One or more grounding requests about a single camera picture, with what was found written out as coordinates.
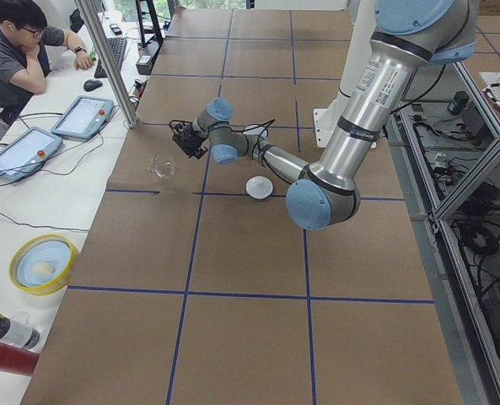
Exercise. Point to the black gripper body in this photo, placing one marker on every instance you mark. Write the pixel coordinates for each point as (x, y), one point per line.
(189, 140)

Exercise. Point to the clear plastic funnel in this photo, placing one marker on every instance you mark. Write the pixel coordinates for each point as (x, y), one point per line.
(161, 165)

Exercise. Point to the white enamel cup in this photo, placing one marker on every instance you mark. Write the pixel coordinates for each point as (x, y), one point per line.
(259, 187)

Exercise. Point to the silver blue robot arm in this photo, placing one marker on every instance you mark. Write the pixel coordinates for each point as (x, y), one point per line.
(407, 35)

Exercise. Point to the far teach pendant tablet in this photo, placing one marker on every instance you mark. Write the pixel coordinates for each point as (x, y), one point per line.
(83, 118)

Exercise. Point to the teach pendant tablet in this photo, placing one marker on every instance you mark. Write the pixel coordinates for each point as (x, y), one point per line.
(83, 118)
(27, 153)

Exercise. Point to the black computer mouse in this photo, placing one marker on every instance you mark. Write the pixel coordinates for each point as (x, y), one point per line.
(92, 84)

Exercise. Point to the near teach pendant tablet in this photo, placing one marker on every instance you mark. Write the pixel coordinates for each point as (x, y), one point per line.
(27, 153)

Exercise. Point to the yellow rimmed bowl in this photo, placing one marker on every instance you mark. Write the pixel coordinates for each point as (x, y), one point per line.
(43, 265)

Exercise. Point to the seated person grey shirt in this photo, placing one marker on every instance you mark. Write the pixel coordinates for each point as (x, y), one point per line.
(24, 63)

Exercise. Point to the clear bottle black cap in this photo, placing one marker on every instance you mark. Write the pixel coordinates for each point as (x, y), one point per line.
(17, 333)

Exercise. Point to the black power supply box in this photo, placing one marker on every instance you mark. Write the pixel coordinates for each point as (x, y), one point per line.
(458, 103)

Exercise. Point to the red cylinder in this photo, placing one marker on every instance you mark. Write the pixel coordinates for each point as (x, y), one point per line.
(17, 361)

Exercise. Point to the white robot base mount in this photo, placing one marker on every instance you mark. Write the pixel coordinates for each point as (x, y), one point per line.
(359, 51)

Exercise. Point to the aluminium side rail frame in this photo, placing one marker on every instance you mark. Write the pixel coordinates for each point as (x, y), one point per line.
(449, 167)

